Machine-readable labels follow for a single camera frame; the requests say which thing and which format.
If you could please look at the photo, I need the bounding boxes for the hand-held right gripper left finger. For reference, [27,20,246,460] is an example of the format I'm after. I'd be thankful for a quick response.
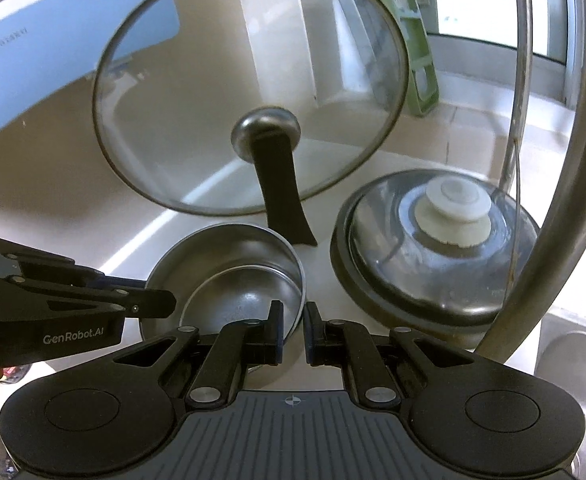
[113,300,285,408]

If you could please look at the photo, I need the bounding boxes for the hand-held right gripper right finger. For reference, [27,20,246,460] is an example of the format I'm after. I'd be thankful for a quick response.
[304,301,474,408]

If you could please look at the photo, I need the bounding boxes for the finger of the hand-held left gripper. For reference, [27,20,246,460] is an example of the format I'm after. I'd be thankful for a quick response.
[0,232,146,293]
[3,273,177,319]

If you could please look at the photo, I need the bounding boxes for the small stainless steel bowl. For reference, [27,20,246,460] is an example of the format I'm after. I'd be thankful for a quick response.
[179,265,303,346]

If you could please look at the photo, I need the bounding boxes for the large stainless steel bowl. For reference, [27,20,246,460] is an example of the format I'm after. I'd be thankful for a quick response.
[142,222,307,391]

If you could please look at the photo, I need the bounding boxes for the dark rim lid white knob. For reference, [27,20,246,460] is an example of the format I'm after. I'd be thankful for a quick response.
[329,170,541,351]

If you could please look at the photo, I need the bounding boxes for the blue and white appliance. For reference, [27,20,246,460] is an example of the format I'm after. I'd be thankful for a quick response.
[0,0,181,161]

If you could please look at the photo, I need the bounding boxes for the curved steel faucet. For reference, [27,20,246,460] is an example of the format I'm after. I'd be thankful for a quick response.
[475,0,586,361]

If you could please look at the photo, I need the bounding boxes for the glass pot lid black handle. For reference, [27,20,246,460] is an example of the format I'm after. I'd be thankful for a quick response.
[92,0,410,247]

